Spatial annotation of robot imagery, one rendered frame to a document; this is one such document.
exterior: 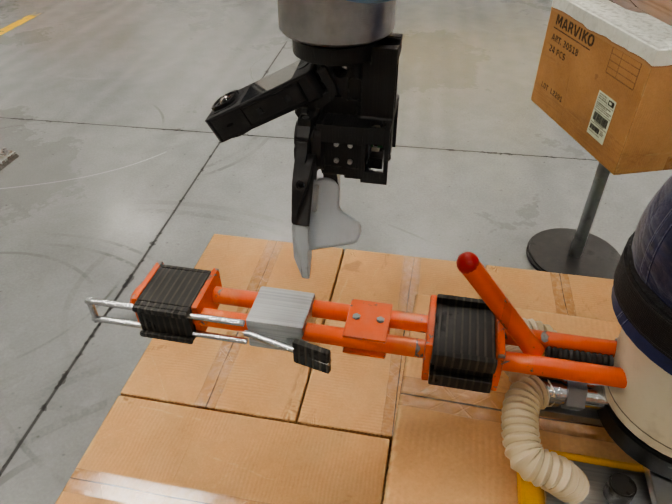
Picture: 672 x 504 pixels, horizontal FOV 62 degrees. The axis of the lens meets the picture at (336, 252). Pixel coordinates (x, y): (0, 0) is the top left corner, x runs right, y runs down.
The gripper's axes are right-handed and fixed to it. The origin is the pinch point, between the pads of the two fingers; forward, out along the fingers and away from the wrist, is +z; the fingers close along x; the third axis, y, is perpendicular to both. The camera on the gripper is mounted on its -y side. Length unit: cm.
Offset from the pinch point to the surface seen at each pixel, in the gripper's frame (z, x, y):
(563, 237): 121, 170, 73
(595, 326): 27, 19, 38
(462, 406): 26.8, 1.1, 18.6
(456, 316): 12.4, 2.8, 15.8
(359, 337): 12.7, -2.2, 5.2
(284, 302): 12.7, 1.5, -4.5
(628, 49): 25, 136, 64
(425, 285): 68, 68, 13
